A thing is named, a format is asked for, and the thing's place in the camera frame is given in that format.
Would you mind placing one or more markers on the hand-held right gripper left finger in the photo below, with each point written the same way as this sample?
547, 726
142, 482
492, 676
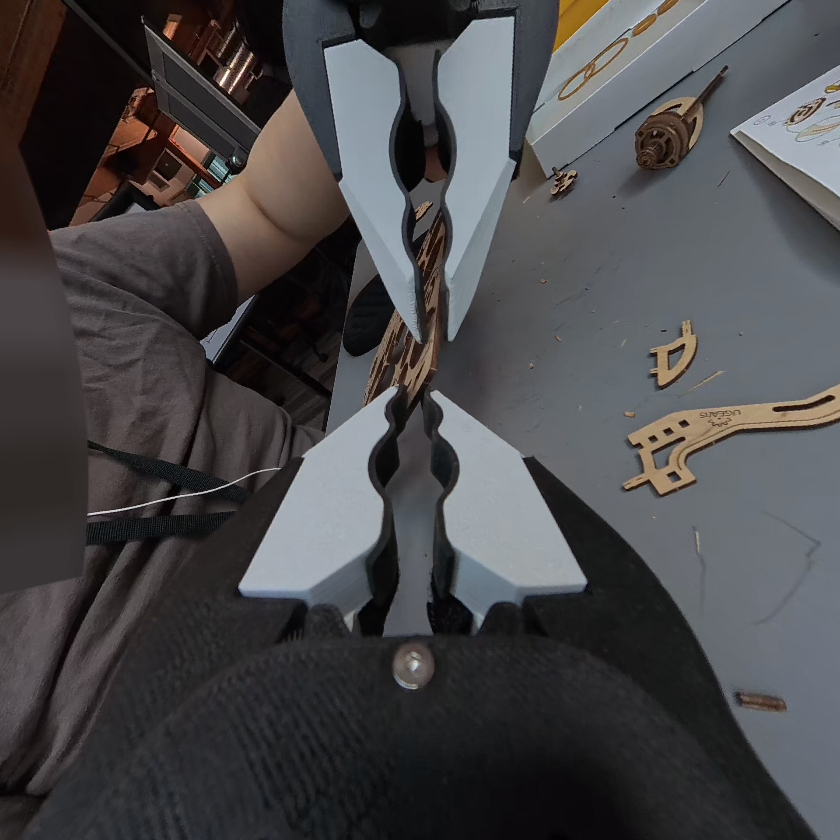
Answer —
315, 525

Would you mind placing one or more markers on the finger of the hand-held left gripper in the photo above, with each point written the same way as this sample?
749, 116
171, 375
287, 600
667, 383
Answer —
482, 131
364, 131

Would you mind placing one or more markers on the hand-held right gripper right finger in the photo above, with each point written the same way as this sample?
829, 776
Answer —
505, 525

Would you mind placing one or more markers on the laser-cut plywood parts sheet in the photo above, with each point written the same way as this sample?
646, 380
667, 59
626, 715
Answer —
407, 367

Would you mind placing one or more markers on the person's left forearm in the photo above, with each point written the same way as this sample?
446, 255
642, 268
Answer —
275, 190

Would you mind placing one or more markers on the tiny wooden model piece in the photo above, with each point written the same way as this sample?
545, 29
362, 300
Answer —
563, 181

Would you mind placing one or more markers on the white model kit box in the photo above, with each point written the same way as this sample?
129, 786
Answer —
630, 72

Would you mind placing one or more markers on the yellow box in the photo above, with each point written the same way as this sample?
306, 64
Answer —
569, 23

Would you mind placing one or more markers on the round wooden gear assembly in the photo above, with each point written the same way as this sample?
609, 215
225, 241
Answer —
663, 141

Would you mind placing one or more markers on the black mesh object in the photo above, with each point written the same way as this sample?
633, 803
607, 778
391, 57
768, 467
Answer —
367, 318

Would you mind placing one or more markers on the person's grey shirt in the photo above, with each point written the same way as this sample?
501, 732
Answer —
164, 361

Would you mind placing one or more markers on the short brown wooden dowel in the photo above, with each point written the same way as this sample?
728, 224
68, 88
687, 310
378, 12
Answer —
760, 701

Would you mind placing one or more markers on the white instruction booklet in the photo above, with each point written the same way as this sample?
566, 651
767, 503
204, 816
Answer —
797, 151

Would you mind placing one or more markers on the grey metal shelf frame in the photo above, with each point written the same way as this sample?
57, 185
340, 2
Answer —
190, 85

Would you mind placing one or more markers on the curved wooden bracket part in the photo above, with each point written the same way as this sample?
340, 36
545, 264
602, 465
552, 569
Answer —
682, 361

